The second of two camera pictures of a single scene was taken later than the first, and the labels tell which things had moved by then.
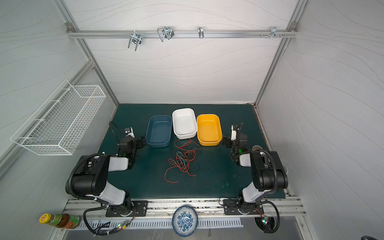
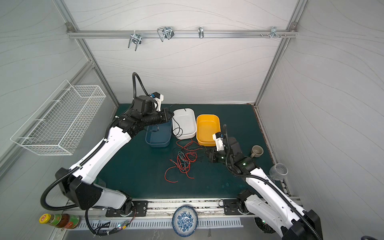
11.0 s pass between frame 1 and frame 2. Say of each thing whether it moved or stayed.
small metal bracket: stayed
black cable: moved
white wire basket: stayed
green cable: stayed
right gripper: moved
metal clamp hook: stayed
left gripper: moved
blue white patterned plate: stayed
